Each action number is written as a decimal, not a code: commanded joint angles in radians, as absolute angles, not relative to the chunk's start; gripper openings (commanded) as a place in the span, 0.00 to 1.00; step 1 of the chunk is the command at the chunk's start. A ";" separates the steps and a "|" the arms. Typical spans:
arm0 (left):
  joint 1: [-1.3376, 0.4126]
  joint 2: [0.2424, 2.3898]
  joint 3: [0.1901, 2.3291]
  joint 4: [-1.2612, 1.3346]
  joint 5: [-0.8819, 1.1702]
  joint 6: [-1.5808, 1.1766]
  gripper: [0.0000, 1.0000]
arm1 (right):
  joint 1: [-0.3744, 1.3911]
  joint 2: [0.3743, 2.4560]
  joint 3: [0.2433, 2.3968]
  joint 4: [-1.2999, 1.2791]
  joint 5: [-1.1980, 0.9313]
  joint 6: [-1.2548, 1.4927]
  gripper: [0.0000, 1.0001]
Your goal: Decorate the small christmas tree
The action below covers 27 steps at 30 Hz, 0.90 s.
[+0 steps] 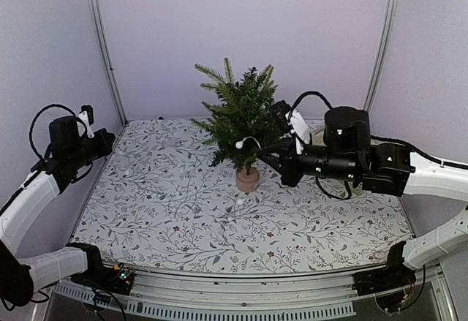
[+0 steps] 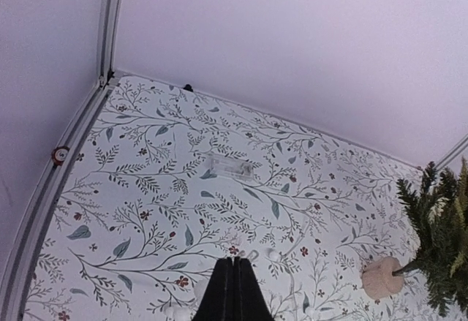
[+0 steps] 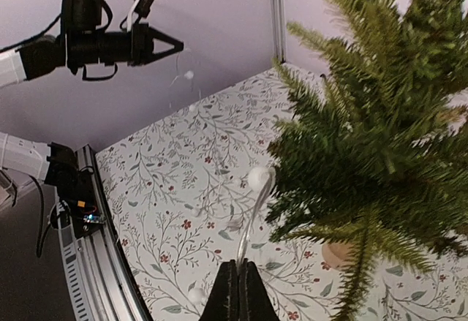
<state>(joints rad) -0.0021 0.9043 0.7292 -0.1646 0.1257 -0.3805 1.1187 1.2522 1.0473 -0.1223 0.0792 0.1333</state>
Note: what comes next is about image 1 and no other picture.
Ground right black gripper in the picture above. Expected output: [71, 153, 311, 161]
[257, 136, 359, 187]

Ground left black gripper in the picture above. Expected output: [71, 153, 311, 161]
[69, 127, 116, 168]

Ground pale green plastic basket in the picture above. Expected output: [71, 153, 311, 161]
[312, 124, 364, 196]

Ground white ball light garland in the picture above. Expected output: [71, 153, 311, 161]
[235, 136, 263, 151]

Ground small green christmas tree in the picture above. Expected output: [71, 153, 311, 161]
[191, 58, 283, 193]

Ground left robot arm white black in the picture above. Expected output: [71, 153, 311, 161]
[1, 106, 116, 309]

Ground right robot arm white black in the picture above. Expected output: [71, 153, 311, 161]
[257, 101, 467, 200]

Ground floral white tablecloth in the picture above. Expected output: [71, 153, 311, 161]
[72, 119, 412, 274]

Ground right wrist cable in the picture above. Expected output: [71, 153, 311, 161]
[288, 91, 333, 121]

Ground wrist cable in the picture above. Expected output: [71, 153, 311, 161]
[29, 103, 83, 161]
[288, 91, 333, 121]

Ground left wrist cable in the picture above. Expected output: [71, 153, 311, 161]
[29, 103, 83, 161]

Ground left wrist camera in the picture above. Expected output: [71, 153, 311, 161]
[77, 105, 94, 138]

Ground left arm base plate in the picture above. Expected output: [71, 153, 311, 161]
[71, 263, 135, 295]

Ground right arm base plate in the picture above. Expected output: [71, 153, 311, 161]
[352, 266, 416, 296]

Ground front aluminium rail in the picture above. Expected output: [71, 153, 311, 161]
[31, 264, 460, 320]

